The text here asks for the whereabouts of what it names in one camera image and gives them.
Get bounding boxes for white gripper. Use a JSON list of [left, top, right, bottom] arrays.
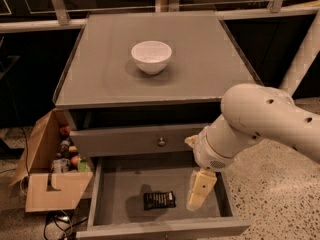
[[184, 126, 234, 211]]

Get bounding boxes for black rxbar chocolate wrapper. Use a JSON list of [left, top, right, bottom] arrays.
[[143, 191, 176, 210]]

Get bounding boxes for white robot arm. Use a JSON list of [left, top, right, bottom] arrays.
[[185, 13, 320, 211]]

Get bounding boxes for round metal drawer knob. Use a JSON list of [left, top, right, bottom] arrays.
[[157, 138, 167, 147]]

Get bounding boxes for grey top drawer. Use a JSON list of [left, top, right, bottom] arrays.
[[71, 124, 205, 157]]

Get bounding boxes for grey drawer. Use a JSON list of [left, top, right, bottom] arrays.
[[76, 152, 250, 240], [71, 124, 205, 157]]

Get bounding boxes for grey middle drawer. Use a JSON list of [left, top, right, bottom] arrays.
[[76, 152, 250, 240]]

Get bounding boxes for grey drawer cabinet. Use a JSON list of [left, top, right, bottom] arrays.
[[52, 11, 266, 240]]

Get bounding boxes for white ceramic bowl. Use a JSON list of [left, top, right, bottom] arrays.
[[131, 41, 172, 75]]

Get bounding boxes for green packet in box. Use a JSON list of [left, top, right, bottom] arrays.
[[77, 157, 91, 172]]

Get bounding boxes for red apple in box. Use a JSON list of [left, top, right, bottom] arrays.
[[70, 155, 79, 167]]

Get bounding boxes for dark bottle in box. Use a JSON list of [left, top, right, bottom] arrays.
[[59, 139, 71, 158]]

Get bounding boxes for silver can in box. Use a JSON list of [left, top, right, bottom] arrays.
[[52, 158, 70, 173]]

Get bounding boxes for red round item in box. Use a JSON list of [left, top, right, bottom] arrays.
[[59, 125, 71, 136]]

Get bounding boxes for open cardboard box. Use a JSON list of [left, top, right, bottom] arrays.
[[10, 110, 93, 212]]

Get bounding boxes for black floor cables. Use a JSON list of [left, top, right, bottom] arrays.
[[43, 210, 89, 240]]

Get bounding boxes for metal window rail frame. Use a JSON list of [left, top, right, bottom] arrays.
[[1, 0, 320, 33]]

